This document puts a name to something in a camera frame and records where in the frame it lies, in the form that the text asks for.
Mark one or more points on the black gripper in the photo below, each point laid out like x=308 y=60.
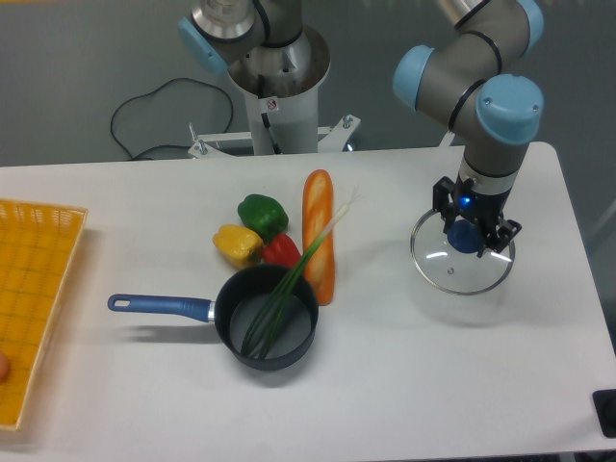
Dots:
x=479 y=201

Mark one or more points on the glass pot lid blue knob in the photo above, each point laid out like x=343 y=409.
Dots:
x=451 y=260

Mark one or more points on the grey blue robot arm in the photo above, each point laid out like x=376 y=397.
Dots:
x=464 y=86

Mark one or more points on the orange baguette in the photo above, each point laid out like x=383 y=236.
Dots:
x=317 y=211

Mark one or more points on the red bell pepper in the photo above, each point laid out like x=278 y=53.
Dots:
x=281 y=251

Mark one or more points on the green bell pepper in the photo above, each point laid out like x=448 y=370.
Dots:
x=263 y=215

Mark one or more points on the black object table edge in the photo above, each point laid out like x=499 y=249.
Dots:
x=605 y=406

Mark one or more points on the yellow bell pepper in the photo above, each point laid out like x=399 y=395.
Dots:
x=240 y=246

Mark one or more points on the green spring onion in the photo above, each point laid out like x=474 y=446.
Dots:
x=266 y=326

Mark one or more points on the yellow wicker basket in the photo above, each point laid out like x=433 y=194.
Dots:
x=38 y=243

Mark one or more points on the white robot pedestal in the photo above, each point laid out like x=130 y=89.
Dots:
x=281 y=95

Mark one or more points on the dark saucepan blue handle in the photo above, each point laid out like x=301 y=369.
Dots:
x=237 y=303

